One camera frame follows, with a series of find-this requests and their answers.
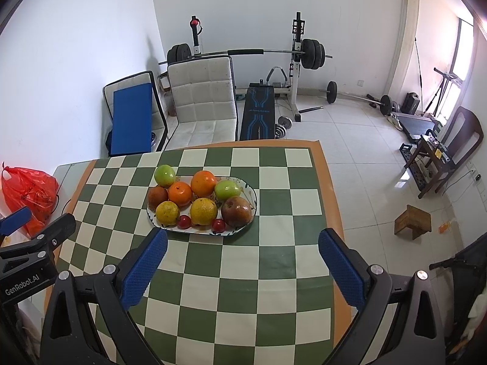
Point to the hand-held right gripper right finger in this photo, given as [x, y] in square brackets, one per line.
[342, 270]

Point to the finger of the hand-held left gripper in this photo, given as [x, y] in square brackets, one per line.
[17, 220]
[57, 232]

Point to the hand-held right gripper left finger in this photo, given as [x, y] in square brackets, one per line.
[142, 270]

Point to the small yellow orange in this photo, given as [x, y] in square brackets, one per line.
[167, 212]

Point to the red cherry tomato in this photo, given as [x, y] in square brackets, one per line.
[218, 224]
[184, 221]

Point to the dark red-brown fruit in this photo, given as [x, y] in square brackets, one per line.
[158, 196]

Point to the large yellow orange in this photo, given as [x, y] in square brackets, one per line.
[204, 211]

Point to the bright orange tangerine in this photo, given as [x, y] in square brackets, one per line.
[180, 192]

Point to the small green apple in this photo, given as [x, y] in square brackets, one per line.
[164, 175]

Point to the brown-red apple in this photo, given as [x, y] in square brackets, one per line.
[236, 211]

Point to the large green apple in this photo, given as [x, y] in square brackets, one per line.
[227, 190]

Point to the floral ceramic plate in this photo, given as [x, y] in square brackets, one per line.
[249, 197]

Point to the red plastic bag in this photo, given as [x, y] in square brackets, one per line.
[30, 190]

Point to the green checkered tablecloth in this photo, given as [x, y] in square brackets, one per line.
[266, 235]

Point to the small wooden stool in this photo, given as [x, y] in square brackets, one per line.
[413, 218]

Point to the orange floor item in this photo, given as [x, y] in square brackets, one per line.
[444, 227]

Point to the black perforated board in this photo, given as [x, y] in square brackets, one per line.
[413, 171]

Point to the black chair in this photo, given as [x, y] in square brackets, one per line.
[468, 266]

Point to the blue cushion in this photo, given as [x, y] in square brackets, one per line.
[131, 121]

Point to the white folded floor chair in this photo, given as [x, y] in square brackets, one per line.
[110, 95]

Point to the chrome dumbbell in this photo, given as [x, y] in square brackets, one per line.
[283, 125]

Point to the white sneakers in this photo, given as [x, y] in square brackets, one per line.
[395, 121]

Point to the black treadmill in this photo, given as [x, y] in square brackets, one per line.
[418, 125]

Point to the long floor barbell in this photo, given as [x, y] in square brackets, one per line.
[331, 92]

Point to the black speaker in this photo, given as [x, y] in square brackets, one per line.
[412, 102]

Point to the dark wooden chair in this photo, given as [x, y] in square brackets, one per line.
[466, 129]

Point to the white padded floor chair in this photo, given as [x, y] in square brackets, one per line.
[201, 91]

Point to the white barbell rack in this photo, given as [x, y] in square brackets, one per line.
[296, 68]

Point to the barbell with black plates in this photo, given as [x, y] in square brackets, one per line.
[314, 53]

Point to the cream door frame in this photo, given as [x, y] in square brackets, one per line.
[411, 15]

